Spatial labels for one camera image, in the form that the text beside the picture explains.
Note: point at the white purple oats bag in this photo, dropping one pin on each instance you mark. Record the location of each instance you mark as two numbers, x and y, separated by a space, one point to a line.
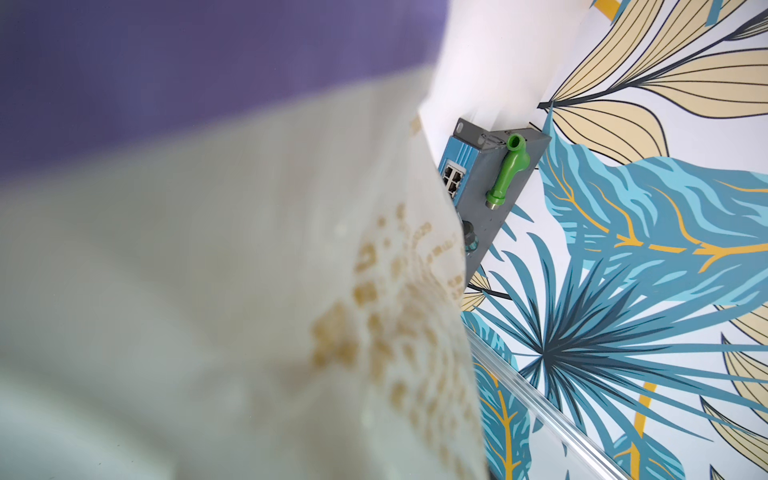
225 249

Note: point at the grey blue network switch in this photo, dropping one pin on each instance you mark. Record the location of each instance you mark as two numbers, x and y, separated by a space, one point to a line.
469 167

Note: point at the green T-handle tool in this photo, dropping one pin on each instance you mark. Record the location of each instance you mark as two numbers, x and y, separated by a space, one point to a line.
515 161

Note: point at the aluminium right corner post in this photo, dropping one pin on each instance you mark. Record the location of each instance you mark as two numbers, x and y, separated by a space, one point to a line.
558 449

